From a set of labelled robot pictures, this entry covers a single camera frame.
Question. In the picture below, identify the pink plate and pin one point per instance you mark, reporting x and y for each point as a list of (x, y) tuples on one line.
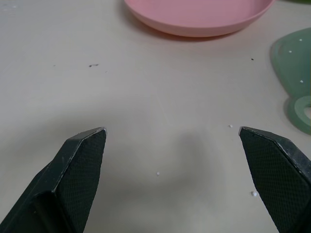
[(199, 17)]

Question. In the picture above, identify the pale green cutting board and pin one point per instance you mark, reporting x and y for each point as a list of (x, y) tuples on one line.
[(295, 72)]

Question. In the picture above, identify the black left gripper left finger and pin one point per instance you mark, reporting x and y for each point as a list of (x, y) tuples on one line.
[(73, 184)]

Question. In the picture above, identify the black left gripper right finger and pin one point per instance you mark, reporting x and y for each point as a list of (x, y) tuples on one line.
[(279, 179)]

